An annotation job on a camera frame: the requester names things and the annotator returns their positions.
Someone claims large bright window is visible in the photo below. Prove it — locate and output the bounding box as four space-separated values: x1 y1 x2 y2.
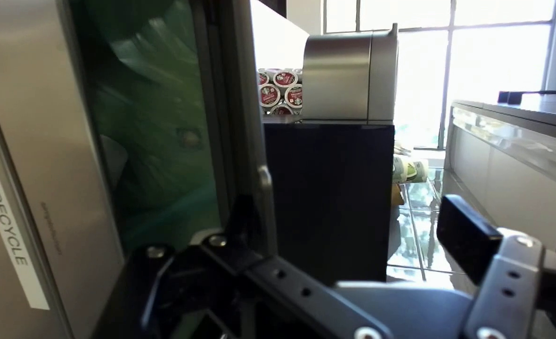
322 0 556 151

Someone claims black box appliance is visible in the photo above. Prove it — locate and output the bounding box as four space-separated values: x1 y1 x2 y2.
262 121 396 283

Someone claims green bin liner bag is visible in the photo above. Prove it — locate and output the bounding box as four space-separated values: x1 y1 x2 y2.
68 0 224 254

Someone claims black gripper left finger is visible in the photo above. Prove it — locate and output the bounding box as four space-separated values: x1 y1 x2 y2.
92 232 394 339

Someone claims glass side table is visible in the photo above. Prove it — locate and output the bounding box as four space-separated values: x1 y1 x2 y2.
388 147 450 273

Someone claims red white coffee pod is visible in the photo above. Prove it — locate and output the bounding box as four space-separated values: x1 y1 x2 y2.
269 104 296 121
283 85 305 111
271 68 299 91
258 83 284 109

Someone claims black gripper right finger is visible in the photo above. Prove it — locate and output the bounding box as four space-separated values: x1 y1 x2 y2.
435 192 556 339

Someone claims white counter cabinet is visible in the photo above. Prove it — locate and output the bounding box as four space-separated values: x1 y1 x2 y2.
443 98 556 254

